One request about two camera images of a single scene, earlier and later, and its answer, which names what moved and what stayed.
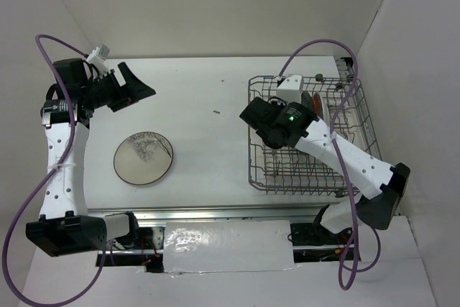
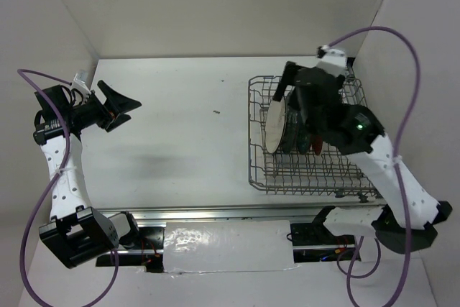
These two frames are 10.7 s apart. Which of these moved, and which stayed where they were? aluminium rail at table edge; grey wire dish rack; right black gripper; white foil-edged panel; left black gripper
Moved: left black gripper; right black gripper
Stayed: white foil-edged panel; grey wire dish rack; aluminium rail at table edge
